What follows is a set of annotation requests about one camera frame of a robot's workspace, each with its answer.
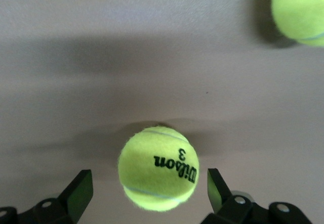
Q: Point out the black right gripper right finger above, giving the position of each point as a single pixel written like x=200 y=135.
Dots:
x=225 y=208

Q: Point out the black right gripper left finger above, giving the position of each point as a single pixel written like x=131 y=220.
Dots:
x=73 y=198

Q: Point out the yellow Wilson tennis ball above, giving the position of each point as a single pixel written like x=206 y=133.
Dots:
x=298 y=11
x=158 y=168

